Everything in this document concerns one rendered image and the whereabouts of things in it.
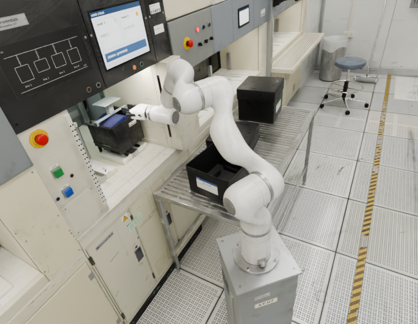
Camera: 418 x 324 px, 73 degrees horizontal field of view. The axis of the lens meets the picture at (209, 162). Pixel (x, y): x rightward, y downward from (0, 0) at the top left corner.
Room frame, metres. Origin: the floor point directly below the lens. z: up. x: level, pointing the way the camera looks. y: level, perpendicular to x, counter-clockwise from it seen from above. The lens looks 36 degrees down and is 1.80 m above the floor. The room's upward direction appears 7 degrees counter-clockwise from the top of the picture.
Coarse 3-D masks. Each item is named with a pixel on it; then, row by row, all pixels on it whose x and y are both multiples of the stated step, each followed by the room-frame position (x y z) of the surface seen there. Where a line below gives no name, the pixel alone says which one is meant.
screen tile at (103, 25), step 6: (108, 18) 1.27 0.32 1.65; (96, 24) 1.21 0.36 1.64; (102, 24) 1.23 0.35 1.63; (108, 24) 1.26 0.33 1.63; (114, 24) 1.29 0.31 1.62; (102, 30) 1.23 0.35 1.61; (108, 30) 1.25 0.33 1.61; (120, 30) 1.30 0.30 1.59; (114, 36) 1.27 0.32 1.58; (120, 36) 1.30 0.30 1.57; (102, 42) 1.21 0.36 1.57; (108, 42) 1.24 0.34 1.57; (114, 42) 1.26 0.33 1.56; (120, 42) 1.29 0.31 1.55; (108, 48) 1.23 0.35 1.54
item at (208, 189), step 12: (204, 156) 1.32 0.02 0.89; (216, 156) 1.40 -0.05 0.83; (192, 168) 1.17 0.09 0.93; (204, 168) 1.31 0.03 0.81; (216, 168) 1.36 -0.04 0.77; (228, 168) 1.32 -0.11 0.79; (240, 168) 1.30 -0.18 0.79; (192, 180) 1.18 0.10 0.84; (204, 180) 1.12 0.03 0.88; (216, 180) 1.07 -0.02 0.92; (228, 180) 1.23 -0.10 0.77; (204, 192) 1.13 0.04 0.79; (216, 192) 1.07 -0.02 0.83
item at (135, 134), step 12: (108, 96) 1.57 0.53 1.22; (108, 108) 1.49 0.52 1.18; (120, 108) 1.57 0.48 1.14; (132, 120) 1.50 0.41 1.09; (96, 132) 1.45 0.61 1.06; (108, 132) 1.39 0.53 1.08; (120, 132) 1.41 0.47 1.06; (132, 132) 1.48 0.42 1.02; (96, 144) 1.47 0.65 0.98; (108, 144) 1.41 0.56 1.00; (120, 144) 1.39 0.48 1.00; (132, 144) 1.45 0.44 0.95
